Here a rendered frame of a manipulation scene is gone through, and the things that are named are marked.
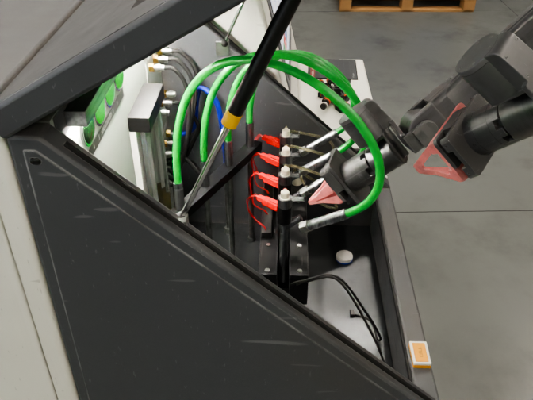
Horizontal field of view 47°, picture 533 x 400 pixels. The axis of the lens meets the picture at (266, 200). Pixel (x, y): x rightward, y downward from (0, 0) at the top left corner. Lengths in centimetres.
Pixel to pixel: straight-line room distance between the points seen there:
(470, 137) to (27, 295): 62
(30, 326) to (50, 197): 24
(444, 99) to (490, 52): 35
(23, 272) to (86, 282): 8
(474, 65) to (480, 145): 12
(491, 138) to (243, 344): 44
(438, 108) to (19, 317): 72
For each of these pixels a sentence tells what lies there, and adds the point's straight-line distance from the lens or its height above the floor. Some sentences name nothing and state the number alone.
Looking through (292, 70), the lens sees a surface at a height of 142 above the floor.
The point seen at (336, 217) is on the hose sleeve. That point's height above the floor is 118.
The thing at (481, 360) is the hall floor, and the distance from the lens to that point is 247.
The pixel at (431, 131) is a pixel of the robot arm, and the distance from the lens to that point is 104.
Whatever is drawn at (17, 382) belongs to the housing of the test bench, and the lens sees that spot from 106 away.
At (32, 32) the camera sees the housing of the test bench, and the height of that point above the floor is 150.
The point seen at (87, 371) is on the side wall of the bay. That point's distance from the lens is 99.
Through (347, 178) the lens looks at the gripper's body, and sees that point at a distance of 108.
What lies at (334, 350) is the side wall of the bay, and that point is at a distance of 91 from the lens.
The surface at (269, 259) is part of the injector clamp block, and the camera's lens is 124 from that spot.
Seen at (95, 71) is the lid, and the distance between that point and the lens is 66.
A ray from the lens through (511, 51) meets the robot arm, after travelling 72.
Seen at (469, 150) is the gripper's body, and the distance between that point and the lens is 80.
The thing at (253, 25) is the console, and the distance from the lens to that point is 137.
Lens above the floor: 179
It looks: 35 degrees down
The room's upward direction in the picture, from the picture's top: straight up
